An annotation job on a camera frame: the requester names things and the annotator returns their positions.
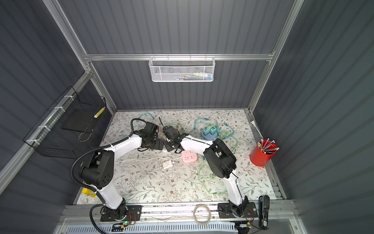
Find pink power strip cube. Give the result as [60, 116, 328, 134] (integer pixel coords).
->
[181, 151, 198, 164]

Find blue power strip cube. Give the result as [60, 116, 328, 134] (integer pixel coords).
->
[201, 132, 218, 141]

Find teal chargers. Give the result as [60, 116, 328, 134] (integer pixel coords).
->
[203, 124, 219, 136]

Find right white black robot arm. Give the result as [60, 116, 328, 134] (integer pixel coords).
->
[163, 126, 249, 217]

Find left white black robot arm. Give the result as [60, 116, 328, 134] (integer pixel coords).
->
[70, 118, 159, 221]

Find white power plug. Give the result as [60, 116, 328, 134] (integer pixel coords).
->
[162, 160, 173, 171]

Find yellow bottle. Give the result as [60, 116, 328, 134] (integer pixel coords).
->
[81, 188, 96, 198]

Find red pen cup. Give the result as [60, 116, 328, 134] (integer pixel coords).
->
[250, 139, 279, 167]

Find green cable on mat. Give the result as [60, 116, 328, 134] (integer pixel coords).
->
[197, 162, 230, 195]

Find green cable bundle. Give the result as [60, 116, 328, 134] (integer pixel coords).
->
[217, 122, 239, 153]

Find white wire mesh basket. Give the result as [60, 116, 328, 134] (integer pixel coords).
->
[149, 57, 216, 82]

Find black wire basket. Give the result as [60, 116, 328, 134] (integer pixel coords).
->
[23, 89, 111, 159]

